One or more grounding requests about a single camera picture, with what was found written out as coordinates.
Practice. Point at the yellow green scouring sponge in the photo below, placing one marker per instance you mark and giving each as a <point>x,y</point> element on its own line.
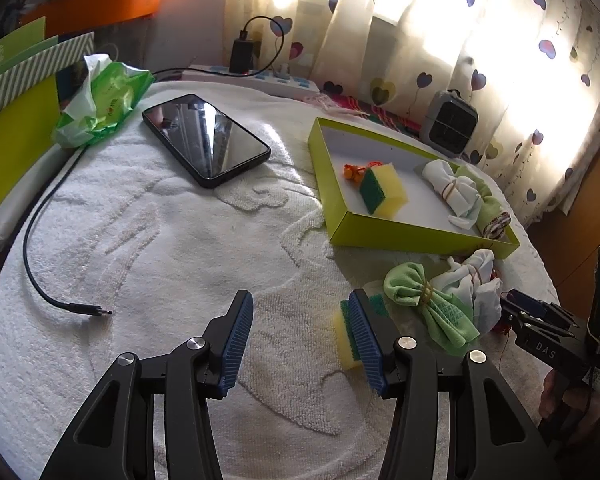
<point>345,345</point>
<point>382,192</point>

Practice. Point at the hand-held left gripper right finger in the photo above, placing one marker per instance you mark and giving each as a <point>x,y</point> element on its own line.
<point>367,345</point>

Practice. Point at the black charger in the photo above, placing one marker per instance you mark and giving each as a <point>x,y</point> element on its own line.
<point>241,55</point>

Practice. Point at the thin white cloth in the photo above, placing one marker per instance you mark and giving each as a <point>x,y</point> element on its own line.
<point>487,305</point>

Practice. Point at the white plug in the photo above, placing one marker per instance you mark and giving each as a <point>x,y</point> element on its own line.
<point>283,68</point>

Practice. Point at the orange plastic tray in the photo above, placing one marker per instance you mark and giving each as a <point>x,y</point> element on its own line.
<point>105,2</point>

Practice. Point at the cream heart-print curtain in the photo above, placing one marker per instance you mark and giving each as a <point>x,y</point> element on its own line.
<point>430,25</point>

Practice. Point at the small white sock bundle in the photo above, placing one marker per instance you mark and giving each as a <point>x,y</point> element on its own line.
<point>467,282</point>

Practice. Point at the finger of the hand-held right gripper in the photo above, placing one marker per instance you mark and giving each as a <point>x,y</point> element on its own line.
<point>522,299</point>
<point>511,316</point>

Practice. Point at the small grey space heater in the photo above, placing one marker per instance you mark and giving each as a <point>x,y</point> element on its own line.
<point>450,122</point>

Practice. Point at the green cloth bundle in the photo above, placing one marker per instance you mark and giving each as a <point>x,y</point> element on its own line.
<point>430,305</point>

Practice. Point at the yellow-green cardboard box tray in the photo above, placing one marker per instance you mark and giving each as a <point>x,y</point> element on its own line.
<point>415,187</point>

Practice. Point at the black smartphone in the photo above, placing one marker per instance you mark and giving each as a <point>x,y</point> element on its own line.
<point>207,137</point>

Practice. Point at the green tissue pack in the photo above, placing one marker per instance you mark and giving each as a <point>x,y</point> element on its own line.
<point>105,102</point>

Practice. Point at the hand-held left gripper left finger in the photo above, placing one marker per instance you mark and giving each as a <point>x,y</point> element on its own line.
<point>237,345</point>

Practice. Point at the small orange mesh bundle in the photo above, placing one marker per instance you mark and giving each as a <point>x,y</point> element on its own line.
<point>352,172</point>

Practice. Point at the colourful plaid cloth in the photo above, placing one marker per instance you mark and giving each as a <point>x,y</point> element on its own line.
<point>350,105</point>

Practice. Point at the person's right hand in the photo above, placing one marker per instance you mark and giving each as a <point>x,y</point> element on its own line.
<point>587,412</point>

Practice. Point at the large white cloth bundle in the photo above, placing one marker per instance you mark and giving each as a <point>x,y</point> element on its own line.
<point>452,192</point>

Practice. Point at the green towel red trim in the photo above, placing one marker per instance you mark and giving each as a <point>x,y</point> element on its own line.
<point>492,210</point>

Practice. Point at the white power strip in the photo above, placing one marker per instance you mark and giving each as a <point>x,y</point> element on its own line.
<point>260,80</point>

